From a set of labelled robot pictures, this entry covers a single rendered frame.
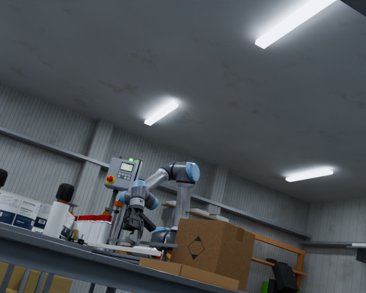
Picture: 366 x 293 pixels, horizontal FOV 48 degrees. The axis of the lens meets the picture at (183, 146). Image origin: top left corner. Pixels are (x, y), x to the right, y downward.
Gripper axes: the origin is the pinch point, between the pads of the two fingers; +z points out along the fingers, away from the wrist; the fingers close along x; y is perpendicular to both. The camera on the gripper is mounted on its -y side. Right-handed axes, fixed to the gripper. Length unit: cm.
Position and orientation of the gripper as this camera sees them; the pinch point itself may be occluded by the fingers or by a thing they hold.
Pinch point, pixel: (136, 247)
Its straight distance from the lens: 202.1
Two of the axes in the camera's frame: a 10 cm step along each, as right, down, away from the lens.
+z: -0.3, 8.1, -5.8
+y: -8.0, -3.7, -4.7
